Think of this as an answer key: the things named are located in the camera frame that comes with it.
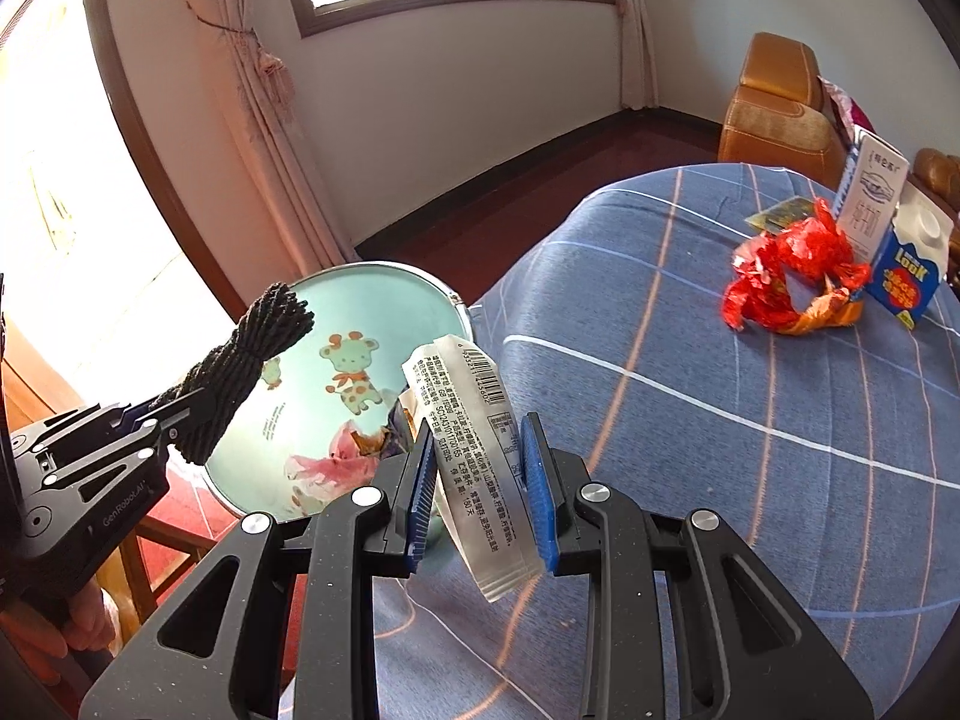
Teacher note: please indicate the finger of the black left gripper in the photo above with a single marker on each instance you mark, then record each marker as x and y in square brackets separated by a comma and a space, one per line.
[104, 438]
[135, 408]

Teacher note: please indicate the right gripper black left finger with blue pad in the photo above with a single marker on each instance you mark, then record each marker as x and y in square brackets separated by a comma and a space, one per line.
[215, 647]

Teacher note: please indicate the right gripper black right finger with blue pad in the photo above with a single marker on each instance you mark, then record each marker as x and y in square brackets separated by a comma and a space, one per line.
[683, 618]

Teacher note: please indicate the black corrugated wrapper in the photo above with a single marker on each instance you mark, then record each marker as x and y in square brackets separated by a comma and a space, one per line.
[221, 382]

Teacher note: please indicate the white printed snack wrapper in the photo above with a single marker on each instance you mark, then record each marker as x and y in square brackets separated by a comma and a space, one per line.
[454, 389]

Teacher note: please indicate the red plastic bag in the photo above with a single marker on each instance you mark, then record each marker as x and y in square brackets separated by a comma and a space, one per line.
[776, 276]

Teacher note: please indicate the red orange blue wrapper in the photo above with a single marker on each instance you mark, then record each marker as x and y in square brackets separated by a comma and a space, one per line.
[838, 308]

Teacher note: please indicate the teal cartoon trash bin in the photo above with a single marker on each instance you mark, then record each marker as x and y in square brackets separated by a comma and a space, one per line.
[369, 317]

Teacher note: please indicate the person's left hand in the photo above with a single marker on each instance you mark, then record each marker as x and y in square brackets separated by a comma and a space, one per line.
[39, 642]

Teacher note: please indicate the wooden stool red seat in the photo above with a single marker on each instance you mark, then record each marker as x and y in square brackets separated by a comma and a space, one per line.
[150, 564]

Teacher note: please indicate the pink clear plastic bag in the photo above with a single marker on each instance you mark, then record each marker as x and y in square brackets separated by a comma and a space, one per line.
[351, 461]

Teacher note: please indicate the blue plaid tablecloth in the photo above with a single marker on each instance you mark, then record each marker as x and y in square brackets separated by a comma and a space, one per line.
[835, 456]

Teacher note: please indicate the left side pink curtain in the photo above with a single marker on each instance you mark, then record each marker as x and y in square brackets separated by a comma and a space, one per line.
[255, 92]

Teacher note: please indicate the blue white Look carton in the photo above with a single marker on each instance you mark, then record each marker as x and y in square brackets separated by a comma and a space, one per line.
[913, 259]

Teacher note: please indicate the green yellow flat packet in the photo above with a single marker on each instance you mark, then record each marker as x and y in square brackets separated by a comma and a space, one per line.
[781, 215]

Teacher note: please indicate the white tall milk carton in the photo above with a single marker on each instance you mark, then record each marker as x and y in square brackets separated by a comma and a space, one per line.
[873, 177]

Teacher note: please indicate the brown leather armchair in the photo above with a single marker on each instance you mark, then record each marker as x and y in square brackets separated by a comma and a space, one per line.
[779, 115]

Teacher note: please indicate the pink white pillow on armchair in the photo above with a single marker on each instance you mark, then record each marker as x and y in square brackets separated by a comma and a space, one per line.
[847, 114]

